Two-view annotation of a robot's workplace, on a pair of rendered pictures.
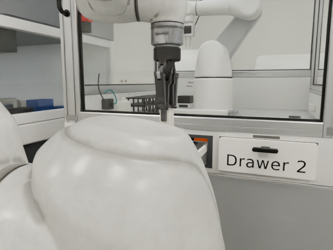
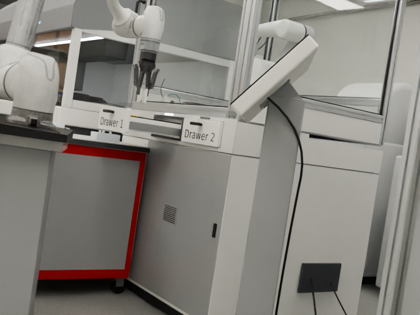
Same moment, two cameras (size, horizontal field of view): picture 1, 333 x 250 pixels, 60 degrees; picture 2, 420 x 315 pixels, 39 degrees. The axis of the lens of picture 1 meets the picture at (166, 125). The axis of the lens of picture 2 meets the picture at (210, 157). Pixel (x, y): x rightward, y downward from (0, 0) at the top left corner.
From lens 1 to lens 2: 2.21 m
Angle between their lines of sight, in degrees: 34
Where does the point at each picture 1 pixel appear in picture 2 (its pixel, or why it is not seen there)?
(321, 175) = (222, 144)
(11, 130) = not seen: hidden behind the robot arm
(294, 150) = (211, 125)
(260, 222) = (195, 181)
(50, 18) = not seen: hidden behind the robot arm
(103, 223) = (22, 63)
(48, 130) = not seen: hidden behind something
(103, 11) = (119, 31)
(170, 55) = (144, 55)
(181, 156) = (40, 57)
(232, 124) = (193, 109)
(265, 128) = (205, 112)
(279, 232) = (201, 188)
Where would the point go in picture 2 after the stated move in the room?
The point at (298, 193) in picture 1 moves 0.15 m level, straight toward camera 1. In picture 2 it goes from (212, 158) to (182, 154)
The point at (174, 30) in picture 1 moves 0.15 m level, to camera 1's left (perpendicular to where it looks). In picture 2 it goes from (147, 42) to (122, 41)
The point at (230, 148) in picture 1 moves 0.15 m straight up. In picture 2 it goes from (187, 125) to (192, 92)
